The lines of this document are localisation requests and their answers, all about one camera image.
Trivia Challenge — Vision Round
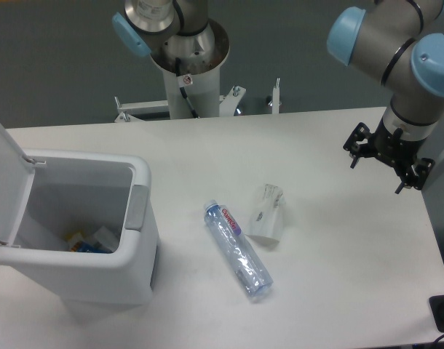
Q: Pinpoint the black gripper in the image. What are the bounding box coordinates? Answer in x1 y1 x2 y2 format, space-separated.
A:
343 120 435 193

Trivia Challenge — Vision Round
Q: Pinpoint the clear plastic water bottle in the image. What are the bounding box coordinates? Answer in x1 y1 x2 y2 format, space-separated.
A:
204 200 274 302

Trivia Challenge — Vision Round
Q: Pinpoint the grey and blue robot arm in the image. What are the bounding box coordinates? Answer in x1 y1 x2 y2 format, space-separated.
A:
111 1 444 190

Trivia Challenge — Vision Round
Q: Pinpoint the trash inside bin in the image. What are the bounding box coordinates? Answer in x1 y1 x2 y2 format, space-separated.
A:
63 226 120 254

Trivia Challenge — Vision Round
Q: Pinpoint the white open trash can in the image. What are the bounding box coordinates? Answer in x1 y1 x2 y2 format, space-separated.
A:
0 124 159 305

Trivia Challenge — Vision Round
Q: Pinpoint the white metal base frame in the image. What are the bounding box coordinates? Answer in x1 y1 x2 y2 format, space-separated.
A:
114 77 283 123

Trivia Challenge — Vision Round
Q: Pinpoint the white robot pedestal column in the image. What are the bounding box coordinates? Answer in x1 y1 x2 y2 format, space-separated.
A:
151 19 230 98

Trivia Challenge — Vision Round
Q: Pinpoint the black cable on pedestal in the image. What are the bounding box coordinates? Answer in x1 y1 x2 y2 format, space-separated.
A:
174 57 200 119

